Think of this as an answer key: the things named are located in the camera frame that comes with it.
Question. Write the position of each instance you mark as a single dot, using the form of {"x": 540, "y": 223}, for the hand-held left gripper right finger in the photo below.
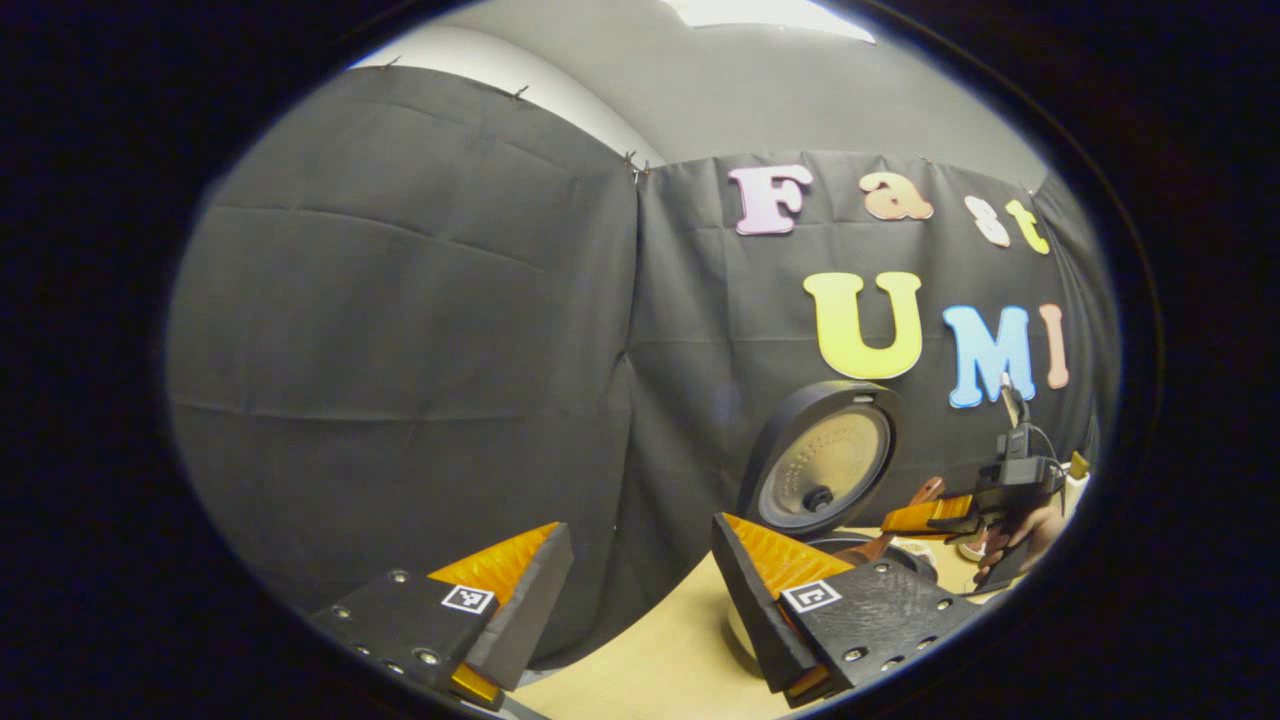
{"x": 755, "y": 620}

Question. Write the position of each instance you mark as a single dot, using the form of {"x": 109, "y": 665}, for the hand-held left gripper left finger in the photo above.
{"x": 530, "y": 610}

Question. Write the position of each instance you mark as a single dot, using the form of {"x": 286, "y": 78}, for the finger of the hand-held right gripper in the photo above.
{"x": 925, "y": 513}

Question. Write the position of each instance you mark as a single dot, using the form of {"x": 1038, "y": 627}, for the dark grey rice cooker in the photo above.
{"x": 820, "y": 470}

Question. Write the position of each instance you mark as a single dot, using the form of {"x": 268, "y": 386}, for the brown toast slice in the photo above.
{"x": 1079, "y": 465}

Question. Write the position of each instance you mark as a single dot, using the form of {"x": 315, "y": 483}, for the black backdrop cloth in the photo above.
{"x": 400, "y": 350}

